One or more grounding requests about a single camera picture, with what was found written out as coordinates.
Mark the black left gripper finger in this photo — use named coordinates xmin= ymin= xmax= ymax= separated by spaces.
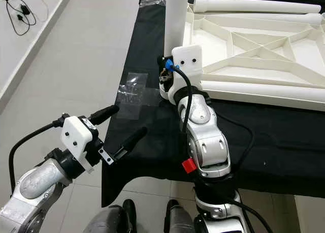
xmin=122 ymin=127 xmax=149 ymax=159
xmin=90 ymin=105 xmax=120 ymax=125

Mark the white plastic children table top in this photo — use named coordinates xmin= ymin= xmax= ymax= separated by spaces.
xmin=157 ymin=2 xmax=325 ymax=112

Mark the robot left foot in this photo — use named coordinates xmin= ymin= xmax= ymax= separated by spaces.
xmin=84 ymin=199 xmax=138 ymax=233

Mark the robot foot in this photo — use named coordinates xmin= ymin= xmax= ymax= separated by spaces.
xmin=164 ymin=199 xmax=199 ymax=233
xmin=84 ymin=199 xmax=138 ymax=233

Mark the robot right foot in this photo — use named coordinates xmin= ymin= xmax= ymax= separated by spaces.
xmin=164 ymin=199 xmax=199 ymax=233

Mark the black table cloth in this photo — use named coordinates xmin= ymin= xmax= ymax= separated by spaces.
xmin=101 ymin=0 xmax=325 ymax=208

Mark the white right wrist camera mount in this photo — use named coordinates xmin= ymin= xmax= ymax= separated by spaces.
xmin=169 ymin=44 xmax=205 ymax=104

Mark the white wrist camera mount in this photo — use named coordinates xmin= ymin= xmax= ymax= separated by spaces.
xmin=169 ymin=44 xmax=205 ymax=104
xmin=60 ymin=115 xmax=96 ymax=174

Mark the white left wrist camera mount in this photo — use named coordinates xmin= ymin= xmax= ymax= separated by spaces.
xmin=60 ymin=115 xmax=96 ymax=174

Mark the black floor power cable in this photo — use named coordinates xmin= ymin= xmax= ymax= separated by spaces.
xmin=0 ymin=0 xmax=50 ymax=37

